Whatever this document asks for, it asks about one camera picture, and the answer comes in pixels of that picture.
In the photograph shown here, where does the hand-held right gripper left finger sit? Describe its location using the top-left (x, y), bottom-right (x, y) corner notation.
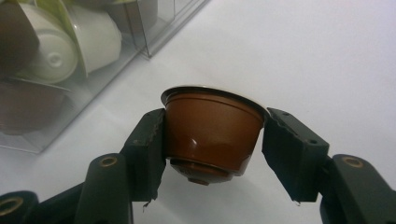
top-left (74, 107), bottom-right (168, 224)

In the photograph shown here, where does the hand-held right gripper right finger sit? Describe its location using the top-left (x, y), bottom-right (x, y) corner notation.
top-left (262, 106), bottom-right (396, 224)

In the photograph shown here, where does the brown coffee capsule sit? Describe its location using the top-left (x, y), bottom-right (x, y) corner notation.
top-left (161, 85), bottom-right (271, 187)

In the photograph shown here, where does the clear plastic box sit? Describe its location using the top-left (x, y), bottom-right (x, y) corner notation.
top-left (0, 0), bottom-right (213, 155)

